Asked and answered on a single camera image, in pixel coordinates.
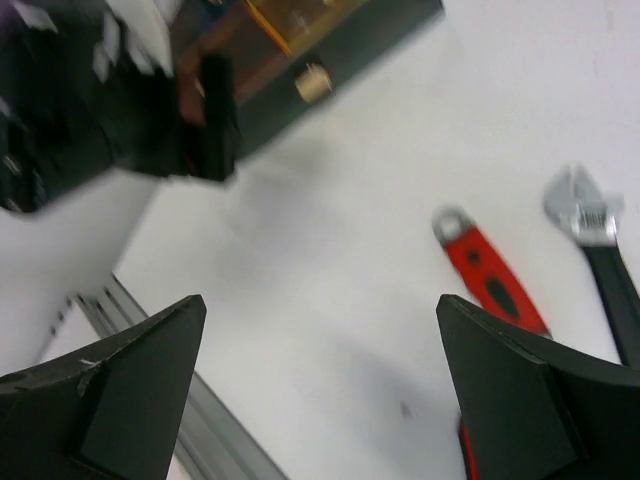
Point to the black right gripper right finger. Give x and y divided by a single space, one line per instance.
534 408

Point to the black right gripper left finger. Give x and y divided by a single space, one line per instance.
70 418

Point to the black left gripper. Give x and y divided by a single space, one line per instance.
88 86

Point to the red black utility knife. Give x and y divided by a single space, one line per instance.
467 452

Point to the teal drawer organizer box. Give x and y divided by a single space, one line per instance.
289 56

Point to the aluminium table edge rail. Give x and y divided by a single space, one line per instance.
210 442

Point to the red handled adjustable wrench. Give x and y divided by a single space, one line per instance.
484 272

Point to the black handled adjustable wrench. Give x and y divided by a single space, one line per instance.
576 206

